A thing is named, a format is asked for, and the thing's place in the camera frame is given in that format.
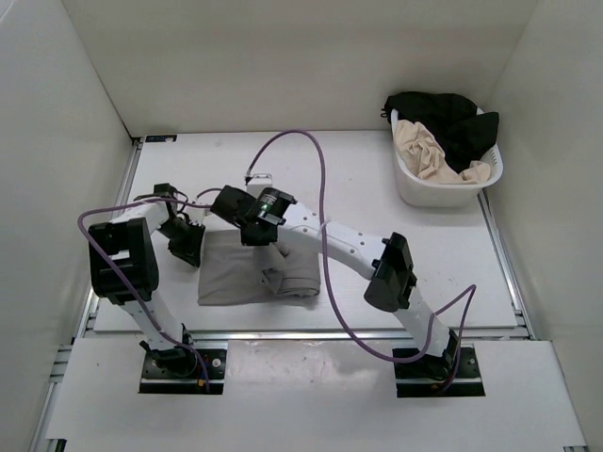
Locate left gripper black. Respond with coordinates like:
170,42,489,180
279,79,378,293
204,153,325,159
155,219,206,267

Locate black garment in basket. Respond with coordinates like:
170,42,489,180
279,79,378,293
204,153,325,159
382,91,500,172

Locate blue label sticker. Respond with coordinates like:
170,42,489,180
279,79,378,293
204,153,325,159
145,135,177,143

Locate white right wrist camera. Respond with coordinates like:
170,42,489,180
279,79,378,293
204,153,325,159
245,173,272,198

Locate beige garment in basket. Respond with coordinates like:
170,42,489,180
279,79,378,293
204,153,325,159
394,120,491,185

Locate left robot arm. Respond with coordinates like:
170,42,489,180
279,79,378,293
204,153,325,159
78,183,209,386

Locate grey trousers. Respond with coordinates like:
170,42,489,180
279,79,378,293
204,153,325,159
198,231,321,306

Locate white laundry basket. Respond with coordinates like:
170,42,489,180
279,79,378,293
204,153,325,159
390,109,503,208

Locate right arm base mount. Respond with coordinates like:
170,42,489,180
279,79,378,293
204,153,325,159
394,347,485,398

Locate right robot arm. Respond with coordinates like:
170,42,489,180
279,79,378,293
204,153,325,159
210,186,459,380

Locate aluminium front rail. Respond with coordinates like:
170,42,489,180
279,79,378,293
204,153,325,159
84,328,538,342

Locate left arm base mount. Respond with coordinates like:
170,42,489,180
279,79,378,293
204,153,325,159
139,341,227,396

